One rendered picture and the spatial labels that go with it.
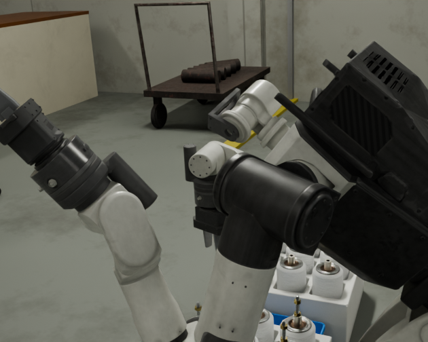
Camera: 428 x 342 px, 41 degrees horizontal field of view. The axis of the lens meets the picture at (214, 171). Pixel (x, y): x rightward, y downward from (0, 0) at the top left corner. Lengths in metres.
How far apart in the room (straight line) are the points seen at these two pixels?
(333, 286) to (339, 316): 0.09
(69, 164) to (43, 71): 4.45
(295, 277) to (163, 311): 1.04
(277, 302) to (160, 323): 1.05
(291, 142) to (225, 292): 0.25
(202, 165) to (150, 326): 0.64
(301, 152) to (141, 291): 0.31
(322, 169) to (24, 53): 4.36
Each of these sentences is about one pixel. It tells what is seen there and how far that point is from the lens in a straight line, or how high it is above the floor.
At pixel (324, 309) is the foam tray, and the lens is 1.86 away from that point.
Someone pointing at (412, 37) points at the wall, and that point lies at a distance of 4.89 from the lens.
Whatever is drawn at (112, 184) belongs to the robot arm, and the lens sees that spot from 0.84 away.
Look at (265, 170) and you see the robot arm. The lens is 0.79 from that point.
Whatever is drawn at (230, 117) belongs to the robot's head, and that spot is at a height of 0.93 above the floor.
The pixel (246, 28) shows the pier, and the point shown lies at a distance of 5.06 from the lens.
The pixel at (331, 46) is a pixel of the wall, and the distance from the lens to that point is 5.00.
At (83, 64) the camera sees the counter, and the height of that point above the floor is 0.34.
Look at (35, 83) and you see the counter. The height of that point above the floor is 0.30.
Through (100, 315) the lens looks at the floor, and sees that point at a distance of 2.17.
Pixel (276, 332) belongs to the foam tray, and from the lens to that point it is 1.71.
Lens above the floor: 1.17
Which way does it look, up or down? 20 degrees down
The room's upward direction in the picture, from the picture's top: 3 degrees counter-clockwise
